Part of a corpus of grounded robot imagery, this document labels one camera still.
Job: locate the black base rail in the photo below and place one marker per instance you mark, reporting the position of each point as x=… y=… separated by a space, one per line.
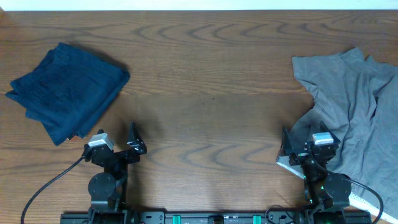
x=270 y=216

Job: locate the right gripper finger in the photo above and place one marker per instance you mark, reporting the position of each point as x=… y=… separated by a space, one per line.
x=286 y=147
x=324 y=128

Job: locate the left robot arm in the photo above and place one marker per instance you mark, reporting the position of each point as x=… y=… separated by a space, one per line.
x=108 y=188

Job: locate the grey shorts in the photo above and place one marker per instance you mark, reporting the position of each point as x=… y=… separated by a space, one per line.
x=356 y=97

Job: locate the folded dark blue garment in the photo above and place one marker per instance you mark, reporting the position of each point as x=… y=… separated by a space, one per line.
x=68 y=91

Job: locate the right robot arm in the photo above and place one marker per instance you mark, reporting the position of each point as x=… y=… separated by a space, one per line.
x=325 y=190

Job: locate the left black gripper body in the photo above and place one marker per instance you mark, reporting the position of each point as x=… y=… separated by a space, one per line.
x=117 y=155

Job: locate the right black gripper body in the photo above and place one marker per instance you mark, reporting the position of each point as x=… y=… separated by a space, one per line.
x=300 y=158

